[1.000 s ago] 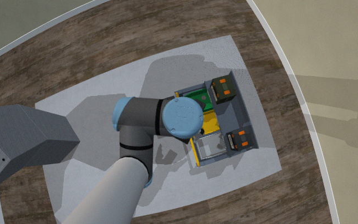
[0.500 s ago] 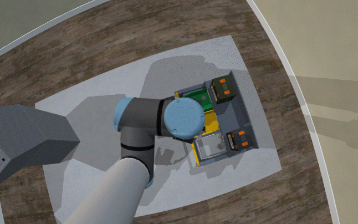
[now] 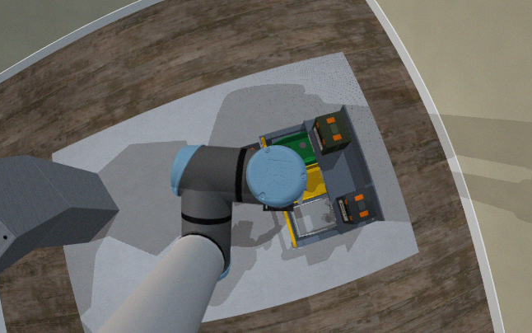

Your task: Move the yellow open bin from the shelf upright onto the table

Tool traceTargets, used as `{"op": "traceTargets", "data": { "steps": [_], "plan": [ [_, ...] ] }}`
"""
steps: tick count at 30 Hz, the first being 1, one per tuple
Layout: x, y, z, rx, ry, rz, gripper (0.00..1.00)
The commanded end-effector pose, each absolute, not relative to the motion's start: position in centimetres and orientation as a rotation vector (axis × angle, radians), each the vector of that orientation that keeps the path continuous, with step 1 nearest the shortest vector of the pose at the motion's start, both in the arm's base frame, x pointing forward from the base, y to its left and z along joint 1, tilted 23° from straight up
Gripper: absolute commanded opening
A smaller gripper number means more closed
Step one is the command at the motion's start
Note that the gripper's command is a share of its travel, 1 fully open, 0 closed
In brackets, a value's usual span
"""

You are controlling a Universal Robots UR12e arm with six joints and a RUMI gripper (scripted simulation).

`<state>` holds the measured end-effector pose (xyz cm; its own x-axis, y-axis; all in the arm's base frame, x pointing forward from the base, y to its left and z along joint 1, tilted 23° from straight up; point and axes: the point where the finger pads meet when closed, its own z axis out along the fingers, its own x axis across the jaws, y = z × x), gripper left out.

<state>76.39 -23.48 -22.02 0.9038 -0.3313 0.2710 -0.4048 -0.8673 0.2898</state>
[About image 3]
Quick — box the yellow bin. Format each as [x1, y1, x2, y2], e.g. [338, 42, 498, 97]
[303, 163, 327, 200]

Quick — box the green open bin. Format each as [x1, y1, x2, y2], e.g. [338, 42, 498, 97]
[272, 131, 317, 166]

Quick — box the grey open bin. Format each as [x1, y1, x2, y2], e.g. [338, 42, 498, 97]
[291, 196, 337, 237]

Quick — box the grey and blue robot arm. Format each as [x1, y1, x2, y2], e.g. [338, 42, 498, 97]
[96, 144, 307, 333]

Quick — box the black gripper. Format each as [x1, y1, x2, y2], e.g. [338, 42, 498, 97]
[263, 193, 304, 212]

